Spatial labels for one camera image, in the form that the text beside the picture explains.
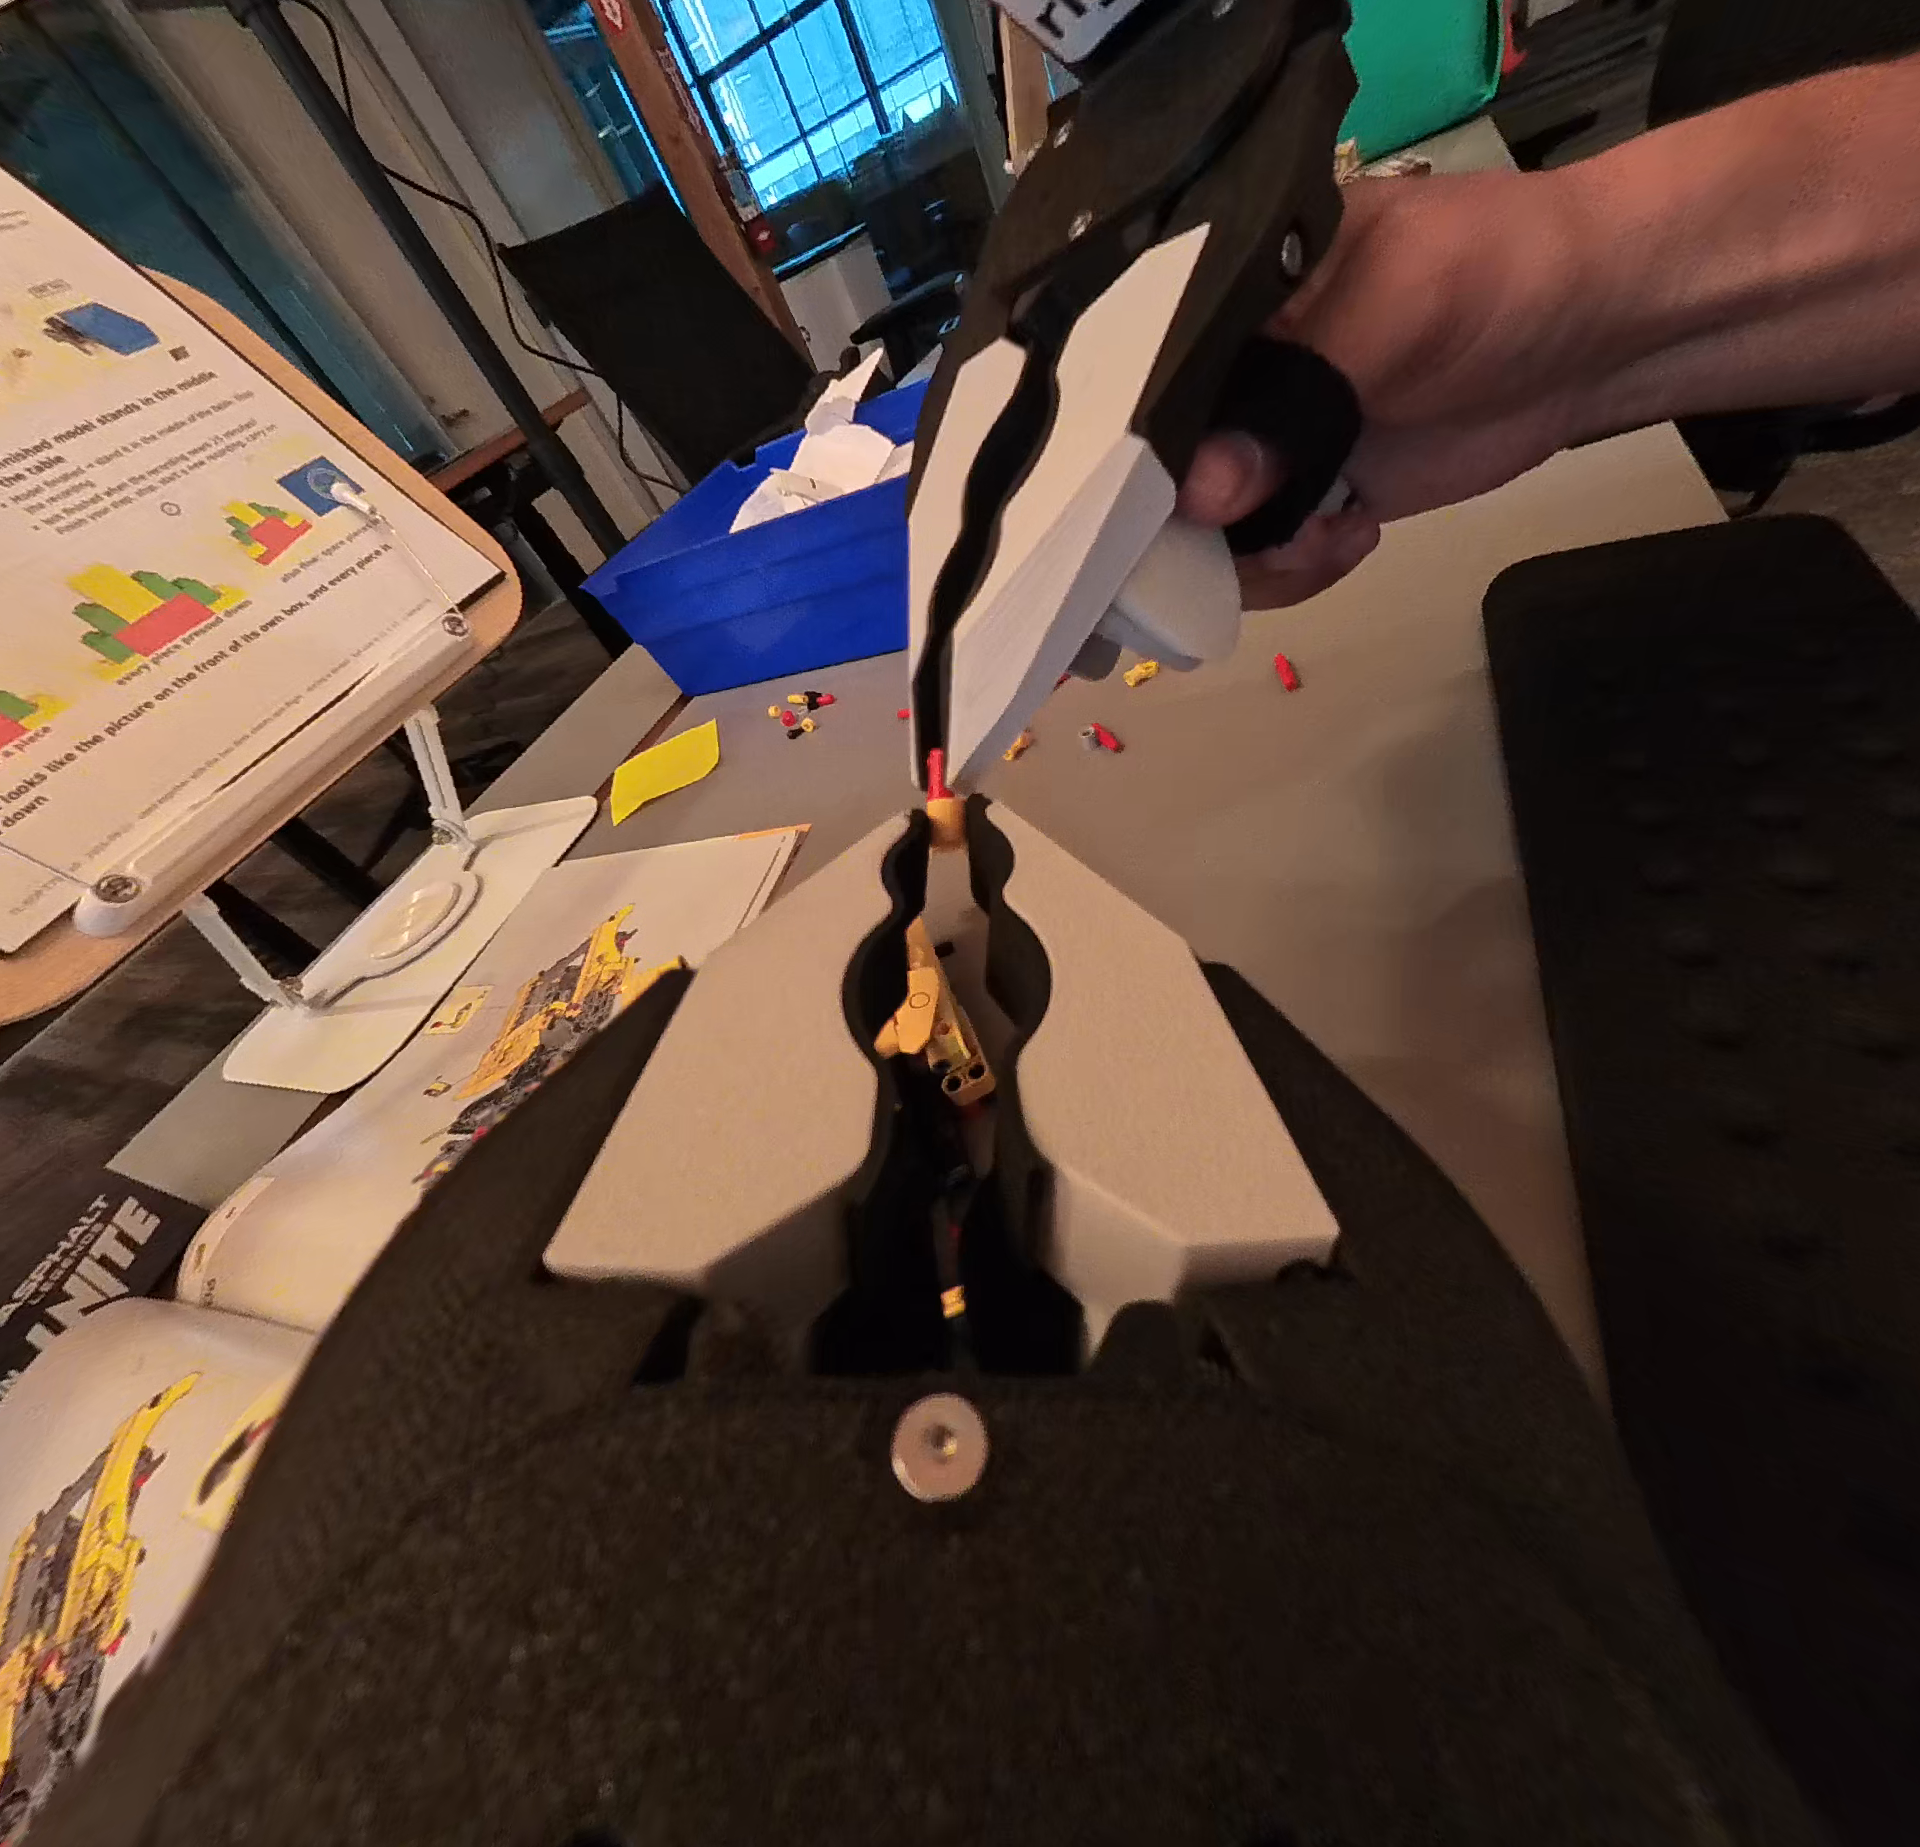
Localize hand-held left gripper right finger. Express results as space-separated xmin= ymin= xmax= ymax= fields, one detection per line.
xmin=959 ymin=796 xmax=1338 ymax=1382

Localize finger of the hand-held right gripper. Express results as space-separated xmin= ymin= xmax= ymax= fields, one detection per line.
xmin=904 ymin=341 xmax=1029 ymax=791
xmin=939 ymin=221 xmax=1215 ymax=796

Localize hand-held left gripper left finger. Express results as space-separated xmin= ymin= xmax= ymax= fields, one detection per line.
xmin=541 ymin=810 xmax=949 ymax=1382

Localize yellow toy brick car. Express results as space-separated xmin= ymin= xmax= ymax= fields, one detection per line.
xmin=870 ymin=909 xmax=999 ymax=1370

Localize grey desk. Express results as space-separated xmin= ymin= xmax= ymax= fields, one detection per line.
xmin=111 ymin=423 xmax=1727 ymax=1414

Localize person's right hand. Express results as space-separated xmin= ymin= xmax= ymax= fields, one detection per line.
xmin=1234 ymin=172 xmax=1593 ymax=615

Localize crumpled white paper bags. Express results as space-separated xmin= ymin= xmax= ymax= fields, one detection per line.
xmin=730 ymin=348 xmax=919 ymax=536

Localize blue storage bin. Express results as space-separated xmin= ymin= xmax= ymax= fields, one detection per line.
xmin=581 ymin=377 xmax=932 ymax=697

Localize green plastic tote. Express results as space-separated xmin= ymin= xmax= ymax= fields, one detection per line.
xmin=1326 ymin=0 xmax=1506 ymax=155

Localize scattered small brick pieces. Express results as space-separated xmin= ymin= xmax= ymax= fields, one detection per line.
xmin=764 ymin=651 xmax=1304 ymax=769

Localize yellow paper note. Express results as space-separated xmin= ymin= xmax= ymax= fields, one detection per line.
xmin=608 ymin=720 xmax=721 ymax=825

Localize open instruction booklet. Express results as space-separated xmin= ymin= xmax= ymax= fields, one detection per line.
xmin=0 ymin=824 xmax=811 ymax=1847

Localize brown wooden pillar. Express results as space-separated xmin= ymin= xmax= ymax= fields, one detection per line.
xmin=553 ymin=0 xmax=811 ymax=364

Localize black perforated mat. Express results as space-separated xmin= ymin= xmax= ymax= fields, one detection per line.
xmin=1485 ymin=514 xmax=1920 ymax=1847

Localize toy car set box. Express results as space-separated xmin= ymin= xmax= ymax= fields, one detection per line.
xmin=0 ymin=1164 xmax=212 ymax=1405

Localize black metal pole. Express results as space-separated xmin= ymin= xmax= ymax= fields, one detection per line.
xmin=179 ymin=0 xmax=629 ymax=559

